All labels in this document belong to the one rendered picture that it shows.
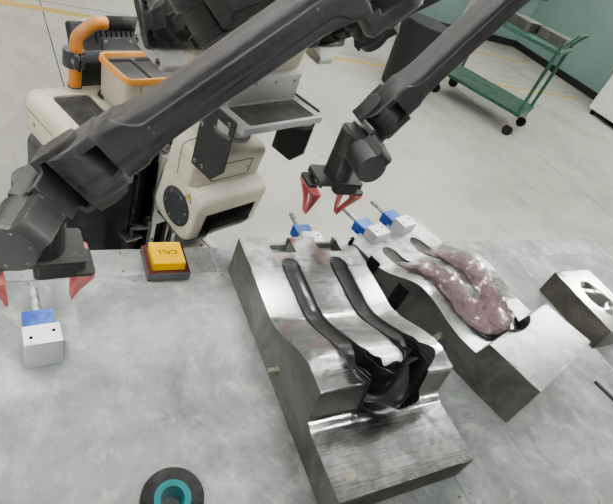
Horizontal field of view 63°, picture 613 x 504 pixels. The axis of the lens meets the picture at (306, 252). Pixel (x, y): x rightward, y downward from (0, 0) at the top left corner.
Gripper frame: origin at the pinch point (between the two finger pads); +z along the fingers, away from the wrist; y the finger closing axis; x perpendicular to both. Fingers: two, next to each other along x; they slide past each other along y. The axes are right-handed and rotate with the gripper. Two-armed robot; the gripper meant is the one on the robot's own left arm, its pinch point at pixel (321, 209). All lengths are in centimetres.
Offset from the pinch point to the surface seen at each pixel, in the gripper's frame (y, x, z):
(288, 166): 85, 155, 92
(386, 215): 23.8, 4.9, 5.6
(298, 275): -10.3, -15.0, 4.2
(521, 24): 344, 278, 4
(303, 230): -0.2, 2.6, 8.4
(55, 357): -52, -22, 11
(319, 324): -11.1, -26.9, 4.1
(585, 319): 66, -32, 8
